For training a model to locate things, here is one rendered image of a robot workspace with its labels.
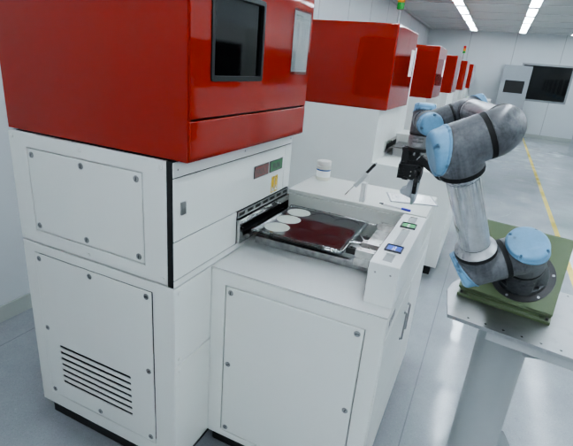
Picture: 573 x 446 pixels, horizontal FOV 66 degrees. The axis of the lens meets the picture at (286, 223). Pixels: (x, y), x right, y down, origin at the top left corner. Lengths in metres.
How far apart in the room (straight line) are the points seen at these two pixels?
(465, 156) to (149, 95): 0.83
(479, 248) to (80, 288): 1.32
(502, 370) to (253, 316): 0.85
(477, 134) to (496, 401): 0.98
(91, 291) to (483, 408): 1.42
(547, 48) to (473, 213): 13.55
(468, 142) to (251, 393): 1.16
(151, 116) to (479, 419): 1.47
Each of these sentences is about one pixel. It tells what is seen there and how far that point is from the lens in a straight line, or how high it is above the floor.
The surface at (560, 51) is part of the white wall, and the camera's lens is 14.74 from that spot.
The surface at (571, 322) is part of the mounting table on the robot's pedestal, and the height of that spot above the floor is 0.82.
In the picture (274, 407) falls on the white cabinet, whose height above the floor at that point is 0.33.
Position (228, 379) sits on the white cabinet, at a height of 0.37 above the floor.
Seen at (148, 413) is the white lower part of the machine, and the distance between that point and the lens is 1.81.
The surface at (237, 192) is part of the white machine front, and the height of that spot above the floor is 1.05.
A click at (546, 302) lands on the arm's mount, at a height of 0.88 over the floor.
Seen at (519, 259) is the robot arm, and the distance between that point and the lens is 1.39.
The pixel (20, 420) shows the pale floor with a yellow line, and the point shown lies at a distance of 2.32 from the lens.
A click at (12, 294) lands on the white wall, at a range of 2.99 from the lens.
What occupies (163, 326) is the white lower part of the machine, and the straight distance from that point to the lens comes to 1.52.
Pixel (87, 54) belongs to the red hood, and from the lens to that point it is 1.45.
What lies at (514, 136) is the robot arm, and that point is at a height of 1.39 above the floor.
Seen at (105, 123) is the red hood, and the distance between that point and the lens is 1.43.
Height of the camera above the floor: 1.51
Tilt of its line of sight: 20 degrees down
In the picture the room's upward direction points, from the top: 5 degrees clockwise
